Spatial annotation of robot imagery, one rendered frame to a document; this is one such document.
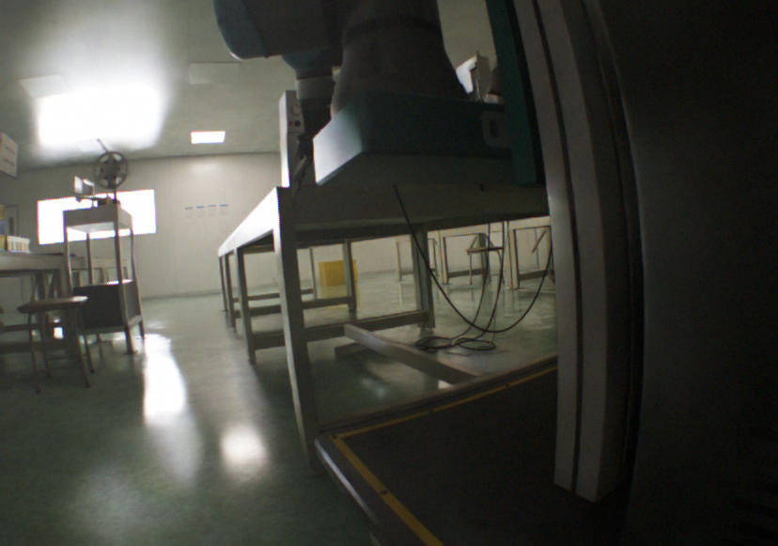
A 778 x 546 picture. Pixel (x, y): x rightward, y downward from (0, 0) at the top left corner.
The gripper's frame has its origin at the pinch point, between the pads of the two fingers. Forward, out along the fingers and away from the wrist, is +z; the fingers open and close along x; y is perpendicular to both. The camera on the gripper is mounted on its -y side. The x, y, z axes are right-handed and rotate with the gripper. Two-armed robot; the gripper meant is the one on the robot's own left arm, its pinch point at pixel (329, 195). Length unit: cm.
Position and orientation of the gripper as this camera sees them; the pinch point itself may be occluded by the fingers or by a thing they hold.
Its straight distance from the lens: 89.6
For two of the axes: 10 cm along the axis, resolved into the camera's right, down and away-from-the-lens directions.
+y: -0.7, 4.4, -9.0
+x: 9.9, -0.3, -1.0
